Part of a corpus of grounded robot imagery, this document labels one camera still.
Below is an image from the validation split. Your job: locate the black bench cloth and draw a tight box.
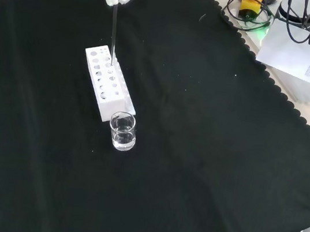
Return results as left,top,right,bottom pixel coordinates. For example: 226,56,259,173
0,0,310,232

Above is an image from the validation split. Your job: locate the yellow stop button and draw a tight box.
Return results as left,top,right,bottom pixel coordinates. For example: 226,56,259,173
237,0,264,22

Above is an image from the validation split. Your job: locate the white paper sheet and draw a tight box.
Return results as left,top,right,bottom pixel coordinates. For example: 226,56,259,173
252,16,310,85

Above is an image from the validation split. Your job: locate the clear glass beaker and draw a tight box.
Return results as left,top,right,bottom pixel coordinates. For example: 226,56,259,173
105,110,140,154

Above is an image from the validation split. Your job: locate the white test tube rack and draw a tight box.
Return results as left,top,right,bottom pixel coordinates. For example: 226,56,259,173
74,42,146,128

